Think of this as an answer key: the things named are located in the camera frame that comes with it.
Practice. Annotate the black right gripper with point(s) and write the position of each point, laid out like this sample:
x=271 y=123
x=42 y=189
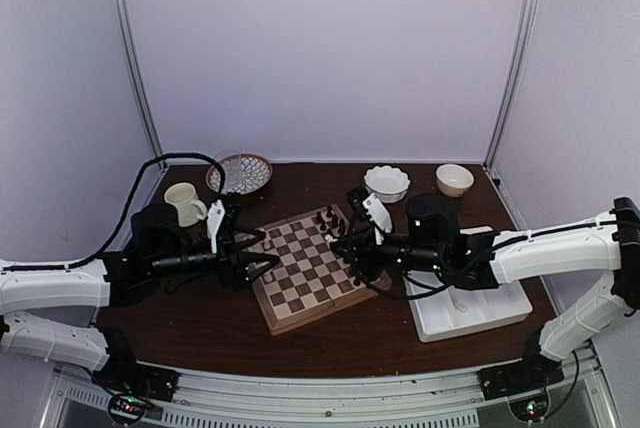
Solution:
x=360 y=244

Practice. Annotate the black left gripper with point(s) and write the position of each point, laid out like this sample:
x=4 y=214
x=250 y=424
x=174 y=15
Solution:
x=236 y=273

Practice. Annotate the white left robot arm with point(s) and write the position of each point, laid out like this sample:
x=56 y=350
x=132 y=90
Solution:
x=37 y=286

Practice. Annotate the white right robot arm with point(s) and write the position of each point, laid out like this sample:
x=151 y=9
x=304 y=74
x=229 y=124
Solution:
x=607 y=242

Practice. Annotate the dark chess pieces row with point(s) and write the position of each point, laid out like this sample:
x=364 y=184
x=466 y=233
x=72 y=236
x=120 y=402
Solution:
x=330 y=221

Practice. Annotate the wooden chess board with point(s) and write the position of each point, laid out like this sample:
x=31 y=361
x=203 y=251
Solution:
x=310 y=281

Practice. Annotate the cream ceramic mug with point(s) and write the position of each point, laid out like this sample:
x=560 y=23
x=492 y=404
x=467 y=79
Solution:
x=184 y=198

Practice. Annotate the cream round bowl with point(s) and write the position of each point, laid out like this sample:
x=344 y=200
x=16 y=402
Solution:
x=454 y=180

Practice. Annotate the white plastic divided tray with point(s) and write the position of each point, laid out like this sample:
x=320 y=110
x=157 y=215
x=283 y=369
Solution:
x=436 y=319

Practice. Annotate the white scalloped bowl black rim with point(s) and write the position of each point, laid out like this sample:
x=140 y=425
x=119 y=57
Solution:
x=389 y=184

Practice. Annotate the patterned brown rim plate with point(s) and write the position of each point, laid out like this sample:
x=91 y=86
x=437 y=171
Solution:
x=257 y=172

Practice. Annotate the clear drinking glass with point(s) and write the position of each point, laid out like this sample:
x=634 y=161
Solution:
x=231 y=162

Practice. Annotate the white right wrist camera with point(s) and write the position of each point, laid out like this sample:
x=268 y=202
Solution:
x=367 y=207

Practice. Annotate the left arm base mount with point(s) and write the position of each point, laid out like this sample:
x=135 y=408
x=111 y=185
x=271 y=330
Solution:
x=132 y=387

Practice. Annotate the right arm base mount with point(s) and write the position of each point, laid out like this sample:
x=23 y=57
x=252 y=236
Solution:
x=528 y=380

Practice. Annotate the left aluminium frame post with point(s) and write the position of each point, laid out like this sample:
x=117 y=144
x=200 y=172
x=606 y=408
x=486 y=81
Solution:
x=136 y=77

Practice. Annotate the aluminium frame post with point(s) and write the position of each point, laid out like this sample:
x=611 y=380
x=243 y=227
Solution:
x=523 y=35
x=136 y=77

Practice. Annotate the right aluminium frame post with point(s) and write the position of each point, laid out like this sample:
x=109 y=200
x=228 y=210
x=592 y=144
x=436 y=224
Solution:
x=523 y=35

